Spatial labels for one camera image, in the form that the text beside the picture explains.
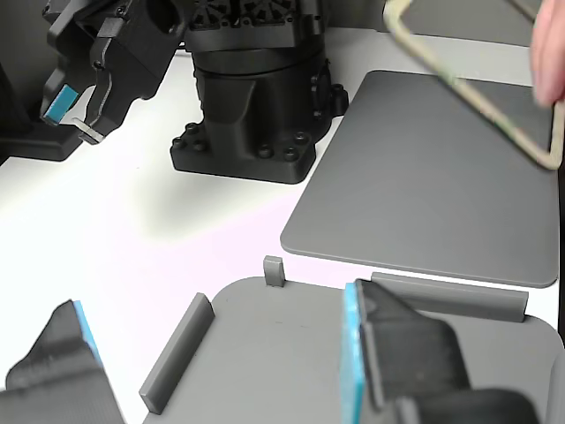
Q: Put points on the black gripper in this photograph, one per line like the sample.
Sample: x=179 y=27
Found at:
x=137 y=57

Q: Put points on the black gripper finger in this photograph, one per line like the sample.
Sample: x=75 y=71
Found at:
x=57 y=380
x=397 y=353

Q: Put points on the beige adhesive tape rectangular frame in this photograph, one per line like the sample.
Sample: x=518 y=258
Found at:
x=476 y=106

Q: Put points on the gray holder tray with tabs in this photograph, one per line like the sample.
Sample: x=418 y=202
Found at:
x=287 y=353

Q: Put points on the bare human hand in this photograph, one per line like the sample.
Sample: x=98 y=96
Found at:
x=552 y=53

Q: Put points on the dark gray flat mat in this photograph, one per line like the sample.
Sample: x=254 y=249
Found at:
x=397 y=185

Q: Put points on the black bracket stand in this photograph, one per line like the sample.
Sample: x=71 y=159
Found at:
x=39 y=148

